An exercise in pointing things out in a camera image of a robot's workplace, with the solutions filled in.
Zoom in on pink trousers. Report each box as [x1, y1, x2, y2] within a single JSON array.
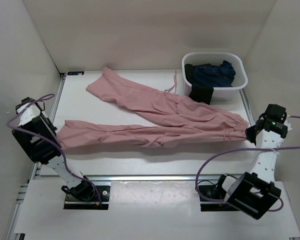
[[57, 67, 249, 150]]

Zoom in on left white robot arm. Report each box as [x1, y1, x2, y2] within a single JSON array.
[[6, 94, 97, 201]]

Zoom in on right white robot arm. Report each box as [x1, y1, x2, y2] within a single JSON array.
[[214, 104, 288, 220]]

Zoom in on blue trousers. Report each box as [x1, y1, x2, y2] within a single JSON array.
[[194, 60, 236, 88]]

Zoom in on black trousers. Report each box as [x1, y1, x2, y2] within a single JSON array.
[[184, 64, 214, 105]]

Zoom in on white plastic basket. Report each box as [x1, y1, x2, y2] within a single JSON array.
[[181, 51, 248, 102]]

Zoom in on blue corner label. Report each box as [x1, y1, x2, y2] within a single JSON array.
[[67, 71, 85, 76]]

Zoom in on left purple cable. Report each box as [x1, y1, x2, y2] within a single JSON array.
[[6, 93, 103, 205]]

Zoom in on purple cable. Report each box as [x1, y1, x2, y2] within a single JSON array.
[[194, 114, 300, 213], [6, 93, 103, 205]]

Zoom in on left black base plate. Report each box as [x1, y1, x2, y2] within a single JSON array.
[[61, 185, 111, 211]]

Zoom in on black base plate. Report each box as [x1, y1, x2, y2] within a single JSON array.
[[198, 183, 239, 212], [61, 185, 111, 211]]

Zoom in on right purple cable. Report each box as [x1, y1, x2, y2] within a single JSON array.
[[194, 114, 300, 213]]

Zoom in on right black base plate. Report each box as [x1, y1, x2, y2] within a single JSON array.
[[198, 183, 239, 212]]

